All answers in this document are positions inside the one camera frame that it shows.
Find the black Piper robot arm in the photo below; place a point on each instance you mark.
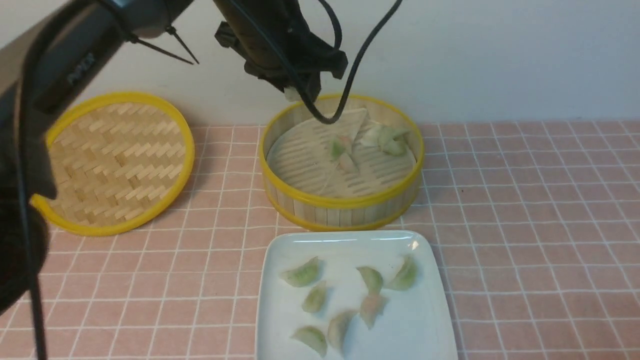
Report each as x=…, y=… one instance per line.
x=45, y=69

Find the white square plate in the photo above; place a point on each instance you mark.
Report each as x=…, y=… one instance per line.
x=414, y=325

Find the green dumpling plate centre left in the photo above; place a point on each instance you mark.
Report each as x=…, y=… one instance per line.
x=315, y=299

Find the green dumpling basket centre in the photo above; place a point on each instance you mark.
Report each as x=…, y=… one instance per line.
x=336, y=148

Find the black zip tie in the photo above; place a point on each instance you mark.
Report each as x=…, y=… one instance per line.
x=160, y=47

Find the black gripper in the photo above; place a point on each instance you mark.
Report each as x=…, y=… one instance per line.
x=308, y=55

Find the pinkish dumpling basket centre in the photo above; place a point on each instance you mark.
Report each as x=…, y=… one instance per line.
x=346, y=163

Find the yellow rimmed bamboo steamer basket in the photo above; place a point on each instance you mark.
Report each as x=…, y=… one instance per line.
x=392, y=181

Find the green dumpling plate upper left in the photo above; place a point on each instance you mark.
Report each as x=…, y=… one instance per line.
x=303, y=275

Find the white dumpling basket rear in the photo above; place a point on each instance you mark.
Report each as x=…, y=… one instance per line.
x=370, y=137

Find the pale green dumpling edge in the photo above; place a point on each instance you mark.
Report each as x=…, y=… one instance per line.
x=338, y=328

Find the pink checkered tablecloth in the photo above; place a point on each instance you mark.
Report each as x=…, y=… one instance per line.
x=535, y=228

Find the pink dumpling on plate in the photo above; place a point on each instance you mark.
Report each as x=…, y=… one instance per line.
x=372, y=306

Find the green dumpling plate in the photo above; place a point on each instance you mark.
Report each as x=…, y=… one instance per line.
x=303, y=275
x=372, y=278
x=405, y=277
x=313, y=338
x=315, y=299

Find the green dumpling plate upper right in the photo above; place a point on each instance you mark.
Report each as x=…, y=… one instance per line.
x=405, y=277

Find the yellow rimmed bamboo steamer lid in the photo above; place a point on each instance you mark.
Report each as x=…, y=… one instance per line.
x=119, y=160

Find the green dumpling plate bottom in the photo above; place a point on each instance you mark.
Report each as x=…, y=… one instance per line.
x=313, y=338

